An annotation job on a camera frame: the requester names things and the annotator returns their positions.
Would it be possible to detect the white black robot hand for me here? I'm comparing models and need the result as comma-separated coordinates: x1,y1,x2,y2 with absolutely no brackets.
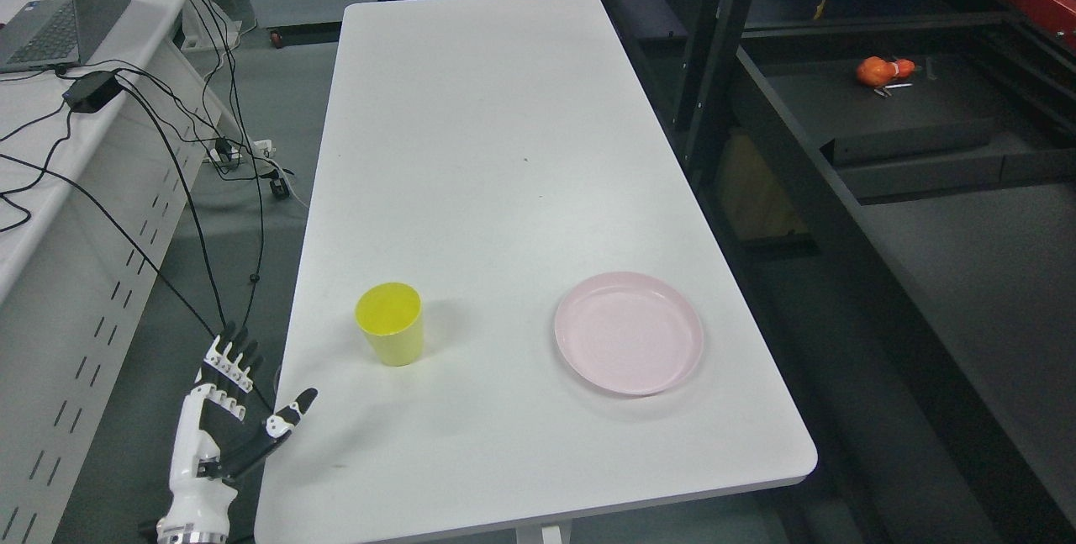
152,323,318,543

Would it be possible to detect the yellow plastic cup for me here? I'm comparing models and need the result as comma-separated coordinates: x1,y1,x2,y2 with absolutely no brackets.
354,281,425,367

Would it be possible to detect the black metal shelf rack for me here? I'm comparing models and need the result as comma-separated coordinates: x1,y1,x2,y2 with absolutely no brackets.
605,0,1073,543

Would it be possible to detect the white side desk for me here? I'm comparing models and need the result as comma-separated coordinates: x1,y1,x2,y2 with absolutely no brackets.
1,0,235,543

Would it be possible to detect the white power strip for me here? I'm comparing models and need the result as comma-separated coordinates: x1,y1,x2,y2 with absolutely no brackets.
201,137,277,167

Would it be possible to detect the white table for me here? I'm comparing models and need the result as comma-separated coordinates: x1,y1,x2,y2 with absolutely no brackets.
255,0,817,543

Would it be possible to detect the black power adapter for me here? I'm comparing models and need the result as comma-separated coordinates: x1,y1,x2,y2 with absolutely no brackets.
62,71,122,114

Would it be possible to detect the pink plastic plate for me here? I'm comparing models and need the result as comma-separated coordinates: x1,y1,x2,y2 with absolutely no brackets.
553,272,704,396

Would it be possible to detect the grey laptop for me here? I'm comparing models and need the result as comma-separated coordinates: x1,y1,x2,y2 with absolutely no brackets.
1,0,131,73

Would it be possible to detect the orange toy object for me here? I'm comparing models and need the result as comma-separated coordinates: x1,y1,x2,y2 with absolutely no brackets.
856,56,917,88

